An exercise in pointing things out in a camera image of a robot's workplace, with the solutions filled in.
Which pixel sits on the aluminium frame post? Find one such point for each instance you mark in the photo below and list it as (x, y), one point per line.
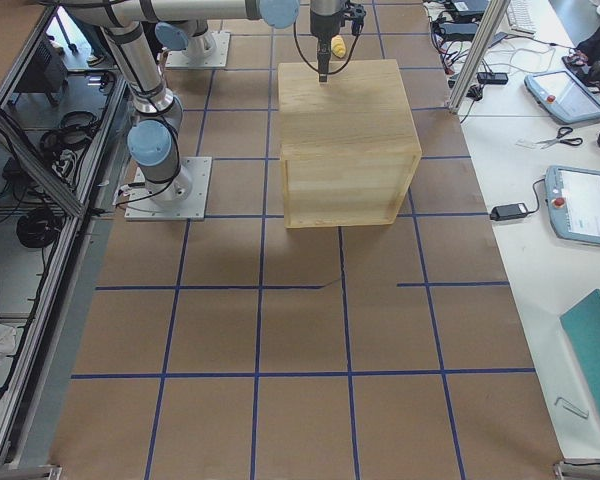
(488, 26)

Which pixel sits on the small black box device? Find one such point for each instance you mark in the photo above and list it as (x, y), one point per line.
(492, 78)

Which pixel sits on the metal allen key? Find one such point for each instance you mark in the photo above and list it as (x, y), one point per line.
(571, 407)

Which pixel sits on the blue teach pendant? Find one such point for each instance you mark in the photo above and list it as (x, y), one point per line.
(563, 96)
(573, 201)

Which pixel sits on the person in plaid shirt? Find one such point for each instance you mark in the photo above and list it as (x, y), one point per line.
(98, 51)

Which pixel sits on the light wooden drawer cabinet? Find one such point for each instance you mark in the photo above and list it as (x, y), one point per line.
(349, 147)

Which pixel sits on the aluminium side frame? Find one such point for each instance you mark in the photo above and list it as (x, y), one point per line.
(29, 277)

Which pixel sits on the upper blue teach pendant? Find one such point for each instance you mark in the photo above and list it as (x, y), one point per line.
(563, 96)

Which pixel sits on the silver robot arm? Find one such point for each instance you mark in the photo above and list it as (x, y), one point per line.
(153, 141)
(278, 14)

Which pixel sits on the white keyboard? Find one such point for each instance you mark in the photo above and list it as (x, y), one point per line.
(519, 18)

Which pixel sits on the yellow object behind cabinet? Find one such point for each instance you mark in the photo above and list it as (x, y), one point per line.
(338, 47)

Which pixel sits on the black power adapter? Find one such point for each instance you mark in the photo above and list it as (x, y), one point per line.
(508, 212)

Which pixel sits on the black electronic box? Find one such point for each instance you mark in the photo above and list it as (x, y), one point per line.
(467, 8)

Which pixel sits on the black handled scissors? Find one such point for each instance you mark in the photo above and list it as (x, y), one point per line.
(562, 137)

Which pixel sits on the lower blue teach pendant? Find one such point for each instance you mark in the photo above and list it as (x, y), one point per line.
(573, 201)

